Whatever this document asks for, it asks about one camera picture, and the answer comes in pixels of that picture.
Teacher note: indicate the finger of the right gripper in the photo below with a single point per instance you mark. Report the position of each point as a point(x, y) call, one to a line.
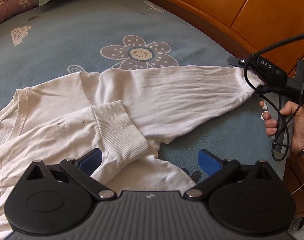
point(237, 62)

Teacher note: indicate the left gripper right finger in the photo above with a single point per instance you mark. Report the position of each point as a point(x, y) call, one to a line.
point(249, 199)

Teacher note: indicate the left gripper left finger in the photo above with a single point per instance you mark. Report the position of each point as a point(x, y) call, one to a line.
point(52, 199)

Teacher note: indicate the white printed sweatshirt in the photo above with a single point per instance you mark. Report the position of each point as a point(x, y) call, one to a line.
point(125, 114)

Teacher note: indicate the person's right hand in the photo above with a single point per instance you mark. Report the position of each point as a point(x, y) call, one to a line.
point(298, 133)

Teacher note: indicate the orange wooden headboard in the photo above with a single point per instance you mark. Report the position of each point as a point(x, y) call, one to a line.
point(212, 31)

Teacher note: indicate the blue floral bed sheet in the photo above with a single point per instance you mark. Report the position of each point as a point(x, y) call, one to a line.
point(66, 36)

